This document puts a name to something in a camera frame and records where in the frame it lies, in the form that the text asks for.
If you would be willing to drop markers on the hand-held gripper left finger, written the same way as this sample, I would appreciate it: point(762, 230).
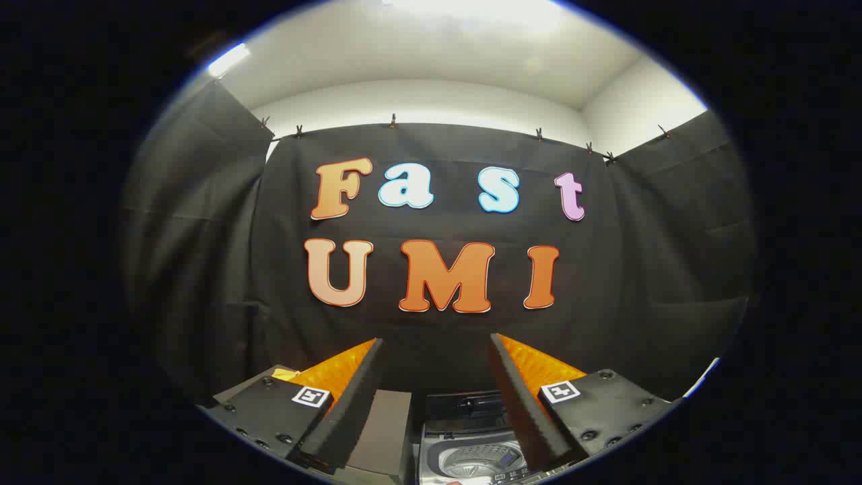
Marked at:
point(350, 404)

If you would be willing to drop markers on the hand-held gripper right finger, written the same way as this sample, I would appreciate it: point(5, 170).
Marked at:
point(522, 404)

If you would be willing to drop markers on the yellow polo shirt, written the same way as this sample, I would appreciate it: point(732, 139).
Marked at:
point(286, 374)

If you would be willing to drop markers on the white washing machine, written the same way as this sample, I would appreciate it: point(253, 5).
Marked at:
point(471, 458)

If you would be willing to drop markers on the black backdrop cloth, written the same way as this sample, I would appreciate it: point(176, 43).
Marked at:
point(431, 323)

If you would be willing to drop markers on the row of black cloth clips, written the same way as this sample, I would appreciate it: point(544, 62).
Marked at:
point(392, 121)

